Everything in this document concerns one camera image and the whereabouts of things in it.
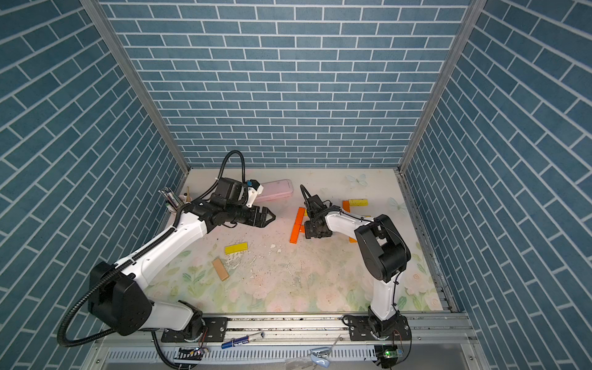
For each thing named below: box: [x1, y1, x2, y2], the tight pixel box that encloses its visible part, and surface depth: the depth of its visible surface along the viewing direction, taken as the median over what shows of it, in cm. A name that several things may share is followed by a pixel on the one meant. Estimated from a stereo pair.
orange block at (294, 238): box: [289, 223, 302, 245], surface depth 98 cm
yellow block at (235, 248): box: [224, 242, 249, 256], surface depth 93 cm
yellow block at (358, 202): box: [349, 198, 369, 207], surface depth 108 cm
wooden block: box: [211, 257, 230, 282], surface depth 88 cm
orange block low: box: [294, 206, 307, 226], surface depth 104 cm
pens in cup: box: [158, 186, 193, 212], surface depth 93 cm
